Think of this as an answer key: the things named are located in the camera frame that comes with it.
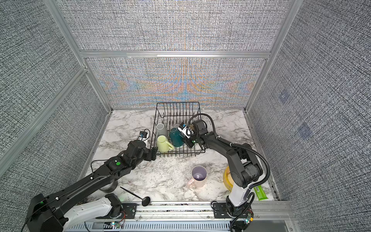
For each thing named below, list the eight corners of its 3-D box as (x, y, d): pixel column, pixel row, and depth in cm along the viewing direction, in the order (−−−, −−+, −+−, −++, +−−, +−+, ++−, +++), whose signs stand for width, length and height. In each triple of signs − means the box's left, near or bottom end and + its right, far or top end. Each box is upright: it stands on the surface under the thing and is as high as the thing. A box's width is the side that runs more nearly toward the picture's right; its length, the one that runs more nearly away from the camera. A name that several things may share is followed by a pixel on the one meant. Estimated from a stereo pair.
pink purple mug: (186, 188, 83) (186, 182, 74) (186, 173, 88) (186, 165, 79) (205, 188, 83) (208, 182, 74) (204, 173, 88) (206, 165, 79)
